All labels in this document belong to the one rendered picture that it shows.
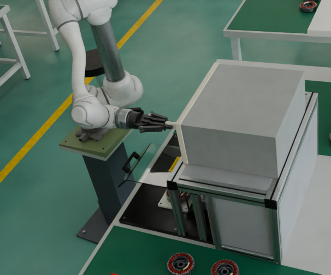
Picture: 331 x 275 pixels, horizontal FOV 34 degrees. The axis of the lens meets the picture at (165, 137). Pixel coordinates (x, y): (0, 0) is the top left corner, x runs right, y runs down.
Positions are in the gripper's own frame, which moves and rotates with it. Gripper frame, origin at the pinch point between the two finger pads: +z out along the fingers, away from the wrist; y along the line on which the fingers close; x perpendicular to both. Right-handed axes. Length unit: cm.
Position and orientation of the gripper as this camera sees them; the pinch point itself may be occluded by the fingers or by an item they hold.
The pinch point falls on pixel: (173, 125)
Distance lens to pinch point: 227.9
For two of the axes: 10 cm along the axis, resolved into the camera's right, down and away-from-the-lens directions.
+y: -4.1, 6.3, -6.6
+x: -1.8, -7.6, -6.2
